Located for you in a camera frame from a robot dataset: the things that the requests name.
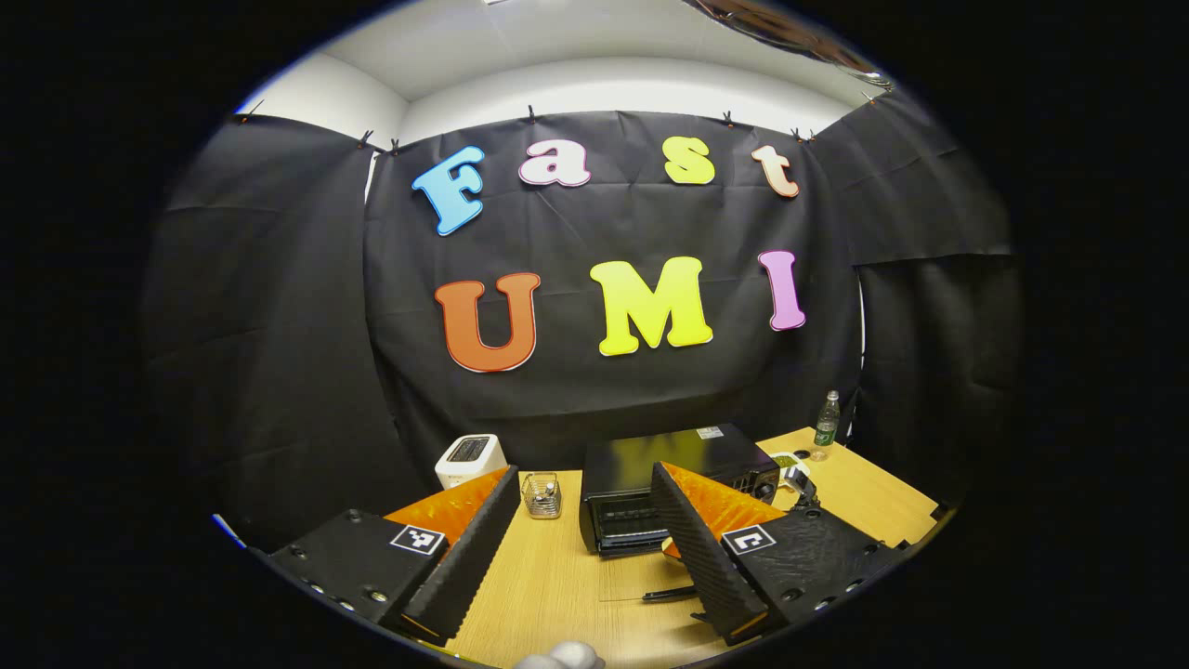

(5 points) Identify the small wire basket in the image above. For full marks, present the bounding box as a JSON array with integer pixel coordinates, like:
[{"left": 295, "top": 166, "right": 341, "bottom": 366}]
[{"left": 521, "top": 472, "right": 563, "bottom": 519}]

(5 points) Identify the clear plastic water bottle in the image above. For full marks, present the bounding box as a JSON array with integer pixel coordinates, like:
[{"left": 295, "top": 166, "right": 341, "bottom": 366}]
[{"left": 814, "top": 390, "right": 841, "bottom": 462}]

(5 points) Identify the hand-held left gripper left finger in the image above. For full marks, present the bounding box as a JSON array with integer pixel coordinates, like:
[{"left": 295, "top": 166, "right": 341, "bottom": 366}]
[{"left": 268, "top": 464, "right": 523, "bottom": 649}]

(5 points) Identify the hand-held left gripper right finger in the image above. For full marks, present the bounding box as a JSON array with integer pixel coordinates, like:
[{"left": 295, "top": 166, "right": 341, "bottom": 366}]
[{"left": 650, "top": 460, "right": 909, "bottom": 649}]

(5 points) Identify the white toaster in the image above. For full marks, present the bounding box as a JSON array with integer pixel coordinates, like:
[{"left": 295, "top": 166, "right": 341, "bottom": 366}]
[{"left": 435, "top": 434, "right": 508, "bottom": 491}]

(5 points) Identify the black backdrop cloth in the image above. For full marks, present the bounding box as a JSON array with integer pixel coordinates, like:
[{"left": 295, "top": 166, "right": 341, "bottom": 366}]
[{"left": 139, "top": 88, "right": 1023, "bottom": 554}]

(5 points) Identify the black electric oven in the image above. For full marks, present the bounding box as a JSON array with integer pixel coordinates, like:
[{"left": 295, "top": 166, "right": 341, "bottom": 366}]
[{"left": 580, "top": 424, "right": 781, "bottom": 603}]

